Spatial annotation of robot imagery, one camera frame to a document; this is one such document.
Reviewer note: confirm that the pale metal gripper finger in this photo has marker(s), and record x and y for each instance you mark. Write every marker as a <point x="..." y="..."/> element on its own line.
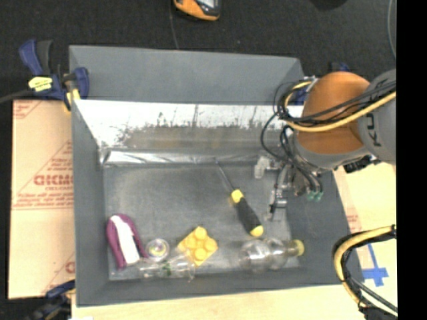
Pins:
<point x="277" y="205"/>
<point x="263" y="168"/>

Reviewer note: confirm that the black and yellow screwdriver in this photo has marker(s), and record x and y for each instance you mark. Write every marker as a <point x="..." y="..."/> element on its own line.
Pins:
<point x="246" y="212"/>

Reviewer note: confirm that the clear plastic bottle yellow cap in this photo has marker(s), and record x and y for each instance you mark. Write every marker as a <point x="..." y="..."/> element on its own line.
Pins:
<point x="267" y="255"/>

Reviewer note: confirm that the grey metal bin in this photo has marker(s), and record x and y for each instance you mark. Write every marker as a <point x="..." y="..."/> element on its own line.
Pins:
<point x="187" y="192"/>

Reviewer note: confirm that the yellow studded toy block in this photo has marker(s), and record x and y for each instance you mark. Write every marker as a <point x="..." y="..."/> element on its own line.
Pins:
<point x="198" y="245"/>

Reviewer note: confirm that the small clear round ball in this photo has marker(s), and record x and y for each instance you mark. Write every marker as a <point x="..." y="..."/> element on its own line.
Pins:
<point x="157" y="248"/>

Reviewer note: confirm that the clear glass bottle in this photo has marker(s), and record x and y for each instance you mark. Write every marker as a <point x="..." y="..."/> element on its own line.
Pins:
<point x="166" y="269"/>

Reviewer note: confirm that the purple and white cloth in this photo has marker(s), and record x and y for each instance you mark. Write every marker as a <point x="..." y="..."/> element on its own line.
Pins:
<point x="124" y="242"/>

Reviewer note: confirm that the brown cardboard board red print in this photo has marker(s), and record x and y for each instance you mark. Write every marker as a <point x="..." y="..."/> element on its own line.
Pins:
<point x="40" y="212"/>

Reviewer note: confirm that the black cylinder on white bracket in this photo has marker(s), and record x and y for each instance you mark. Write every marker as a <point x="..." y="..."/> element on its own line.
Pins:
<point x="358" y="165"/>

